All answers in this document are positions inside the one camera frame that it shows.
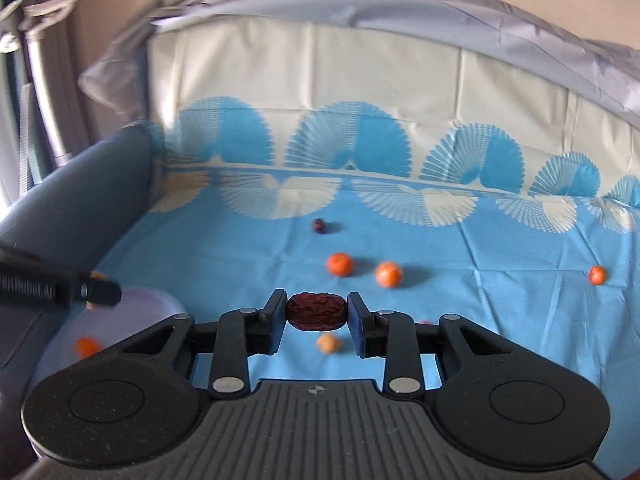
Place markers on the small dark red date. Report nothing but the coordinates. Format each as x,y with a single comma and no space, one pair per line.
320,226

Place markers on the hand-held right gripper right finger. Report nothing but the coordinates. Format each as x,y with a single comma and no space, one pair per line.
356,322

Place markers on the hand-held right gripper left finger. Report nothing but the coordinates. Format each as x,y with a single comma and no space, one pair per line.
276,321

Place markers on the tan round longan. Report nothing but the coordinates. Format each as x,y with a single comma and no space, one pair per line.
328,344

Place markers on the large wrinkled red date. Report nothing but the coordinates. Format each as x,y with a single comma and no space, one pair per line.
316,311

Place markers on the pale purple plastic bowl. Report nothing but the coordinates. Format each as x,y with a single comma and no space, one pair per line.
142,310

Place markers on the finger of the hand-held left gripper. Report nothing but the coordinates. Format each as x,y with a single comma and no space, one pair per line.
102,294

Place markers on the blue fan-print tablecloth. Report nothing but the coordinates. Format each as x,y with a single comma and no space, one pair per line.
450,305

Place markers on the grey cloth cover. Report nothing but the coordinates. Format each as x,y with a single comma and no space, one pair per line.
450,15

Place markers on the small orange kumquat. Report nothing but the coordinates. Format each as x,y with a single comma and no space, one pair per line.
98,275
87,346
340,264
389,274
597,275

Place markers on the blue-grey sofa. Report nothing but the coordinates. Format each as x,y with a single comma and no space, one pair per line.
75,200

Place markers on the grey metal stand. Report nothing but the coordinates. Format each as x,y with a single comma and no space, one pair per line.
42,85

